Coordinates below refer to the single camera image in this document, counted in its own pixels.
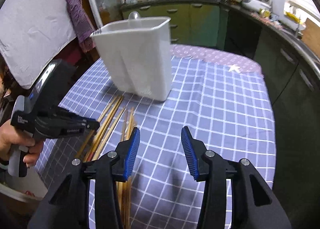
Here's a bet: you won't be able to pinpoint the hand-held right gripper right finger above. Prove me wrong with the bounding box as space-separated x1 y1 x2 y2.
180 126 293 229

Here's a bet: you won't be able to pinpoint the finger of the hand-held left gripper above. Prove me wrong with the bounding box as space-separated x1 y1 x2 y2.
57 108 100 138

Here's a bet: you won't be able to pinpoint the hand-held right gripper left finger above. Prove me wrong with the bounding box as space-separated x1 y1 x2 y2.
27 127 141 229

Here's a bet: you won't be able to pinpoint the pile of bamboo chopsticks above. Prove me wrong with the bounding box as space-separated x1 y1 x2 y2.
74 95 137 229

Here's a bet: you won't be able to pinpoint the white plastic utensil holder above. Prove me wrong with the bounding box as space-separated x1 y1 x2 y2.
89 16 173 102

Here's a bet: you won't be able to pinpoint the person's left hand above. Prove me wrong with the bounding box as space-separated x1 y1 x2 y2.
0 119 44 169

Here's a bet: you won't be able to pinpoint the blue checked tablecloth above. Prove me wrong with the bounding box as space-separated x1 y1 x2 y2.
34 56 277 229

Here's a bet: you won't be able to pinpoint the white cloth sheet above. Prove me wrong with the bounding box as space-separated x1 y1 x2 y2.
0 0 78 90

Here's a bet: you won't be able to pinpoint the white plastic tub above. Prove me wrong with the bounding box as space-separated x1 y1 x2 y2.
0 167 48 204

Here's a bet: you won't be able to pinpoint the purple checked apron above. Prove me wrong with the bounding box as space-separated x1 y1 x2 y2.
61 0 97 53

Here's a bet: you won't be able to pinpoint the pink patterned tablecloth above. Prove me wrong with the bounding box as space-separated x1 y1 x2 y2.
170 44 264 79

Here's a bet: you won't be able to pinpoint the dark kitchen cabinets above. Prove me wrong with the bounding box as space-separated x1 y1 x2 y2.
220 7 320 222

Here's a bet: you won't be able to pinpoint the green kitchen cabinets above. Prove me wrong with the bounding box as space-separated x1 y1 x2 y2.
121 1 226 50

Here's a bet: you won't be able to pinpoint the metal faucet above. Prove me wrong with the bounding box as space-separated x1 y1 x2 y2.
292 19 304 39

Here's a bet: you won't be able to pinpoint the yellow cloth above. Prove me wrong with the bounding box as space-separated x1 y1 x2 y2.
284 11 301 24

